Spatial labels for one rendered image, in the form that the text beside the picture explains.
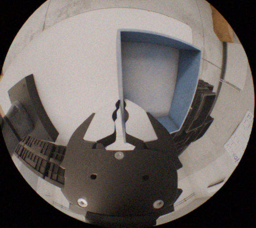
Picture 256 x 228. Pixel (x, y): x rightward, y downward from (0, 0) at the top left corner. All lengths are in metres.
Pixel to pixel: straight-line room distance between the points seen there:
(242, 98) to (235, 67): 0.68
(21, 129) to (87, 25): 0.38
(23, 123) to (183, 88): 0.50
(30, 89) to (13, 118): 0.14
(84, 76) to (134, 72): 0.11
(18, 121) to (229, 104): 2.98
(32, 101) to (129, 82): 0.30
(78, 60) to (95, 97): 0.10
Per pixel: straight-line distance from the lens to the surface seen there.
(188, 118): 0.81
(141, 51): 0.17
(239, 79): 2.49
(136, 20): 0.21
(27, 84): 0.31
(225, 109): 2.70
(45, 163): 0.53
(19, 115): 0.38
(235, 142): 2.84
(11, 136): 0.38
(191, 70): 0.19
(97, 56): 0.19
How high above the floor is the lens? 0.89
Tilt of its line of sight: 60 degrees down
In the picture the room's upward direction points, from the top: 166 degrees clockwise
